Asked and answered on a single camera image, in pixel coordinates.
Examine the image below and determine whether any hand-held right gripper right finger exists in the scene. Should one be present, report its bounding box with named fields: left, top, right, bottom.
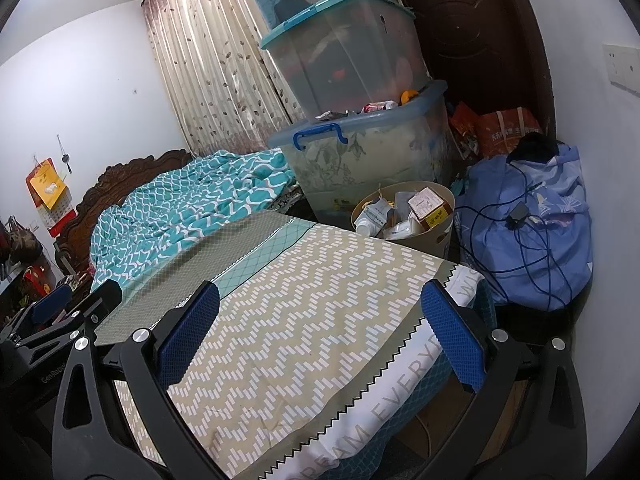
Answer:
left=420, top=279, right=588, bottom=480

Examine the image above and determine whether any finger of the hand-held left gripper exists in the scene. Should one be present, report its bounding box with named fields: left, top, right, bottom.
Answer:
left=0, top=285, right=76, bottom=339
left=15, top=280, right=123, bottom=356

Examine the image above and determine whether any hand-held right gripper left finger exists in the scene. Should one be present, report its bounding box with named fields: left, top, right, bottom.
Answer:
left=51, top=280, right=228, bottom=480

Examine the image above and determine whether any beige wastebasket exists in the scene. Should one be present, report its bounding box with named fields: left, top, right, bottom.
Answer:
left=350, top=181, right=456, bottom=261

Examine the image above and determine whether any red box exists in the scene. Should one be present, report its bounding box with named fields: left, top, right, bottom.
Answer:
left=22, top=265, right=53, bottom=296

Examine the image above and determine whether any brown handbag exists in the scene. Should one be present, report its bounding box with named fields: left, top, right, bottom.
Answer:
left=0, top=215, right=43, bottom=266

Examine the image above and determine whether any white plastic wrapper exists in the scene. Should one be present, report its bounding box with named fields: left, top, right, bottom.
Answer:
left=384, top=220, right=426, bottom=240

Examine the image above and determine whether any teal patterned quilt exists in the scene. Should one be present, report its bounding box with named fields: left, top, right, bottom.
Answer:
left=90, top=150, right=296, bottom=291

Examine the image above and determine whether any dark carved wooden headboard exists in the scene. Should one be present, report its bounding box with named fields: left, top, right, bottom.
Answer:
left=52, top=149, right=193, bottom=281

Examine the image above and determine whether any brown labelled cardboard box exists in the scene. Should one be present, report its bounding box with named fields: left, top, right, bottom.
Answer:
left=407, top=186, right=448, bottom=223

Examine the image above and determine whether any black power adapter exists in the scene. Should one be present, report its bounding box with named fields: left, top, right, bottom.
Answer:
left=505, top=202, right=531, bottom=231

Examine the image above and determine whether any blue cloth bundle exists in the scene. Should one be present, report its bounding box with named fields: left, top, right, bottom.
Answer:
left=452, top=142, right=593, bottom=306

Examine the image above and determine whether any black cloth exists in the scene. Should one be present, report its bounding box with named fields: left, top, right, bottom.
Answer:
left=507, top=135, right=561, bottom=163

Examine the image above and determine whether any orange shopping bag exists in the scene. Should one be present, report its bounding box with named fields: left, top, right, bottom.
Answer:
left=475, top=106, right=546, bottom=161

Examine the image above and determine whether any red paper bag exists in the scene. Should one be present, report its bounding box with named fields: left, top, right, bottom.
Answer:
left=447, top=101, right=481, bottom=161

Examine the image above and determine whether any leaf patterned curtain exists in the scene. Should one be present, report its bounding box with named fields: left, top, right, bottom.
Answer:
left=141, top=0, right=311, bottom=158

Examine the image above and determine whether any clear teal-lidded storage box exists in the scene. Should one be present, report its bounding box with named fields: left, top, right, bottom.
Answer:
left=259, top=0, right=433, bottom=121

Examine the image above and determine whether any dark brown wooden door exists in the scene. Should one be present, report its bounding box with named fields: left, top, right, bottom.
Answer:
left=387, top=0, right=556, bottom=136

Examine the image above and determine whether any dark cable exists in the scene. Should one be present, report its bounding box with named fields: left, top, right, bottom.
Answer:
left=457, top=155, right=586, bottom=311

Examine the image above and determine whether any yellow and red wall calendar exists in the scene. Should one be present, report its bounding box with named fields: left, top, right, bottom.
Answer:
left=26, top=157, right=78, bottom=236

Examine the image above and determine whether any blue-handled clear storage box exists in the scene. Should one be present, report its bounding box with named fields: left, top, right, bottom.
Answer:
left=267, top=80, right=458, bottom=226

